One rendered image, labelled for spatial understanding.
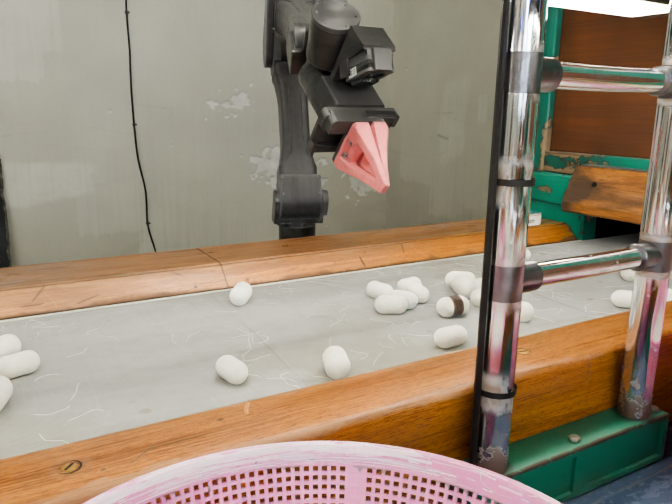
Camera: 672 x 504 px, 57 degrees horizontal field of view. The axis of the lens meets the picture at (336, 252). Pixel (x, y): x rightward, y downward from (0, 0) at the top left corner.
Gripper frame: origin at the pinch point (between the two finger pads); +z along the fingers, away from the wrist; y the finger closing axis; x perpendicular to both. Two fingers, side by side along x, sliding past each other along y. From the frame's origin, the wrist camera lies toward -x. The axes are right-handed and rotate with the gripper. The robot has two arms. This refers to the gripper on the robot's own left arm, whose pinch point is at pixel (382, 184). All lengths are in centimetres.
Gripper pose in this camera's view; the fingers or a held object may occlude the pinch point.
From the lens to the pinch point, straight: 70.4
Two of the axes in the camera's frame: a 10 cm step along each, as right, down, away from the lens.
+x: -3.4, 6.1, 7.2
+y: 8.6, -1.0, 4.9
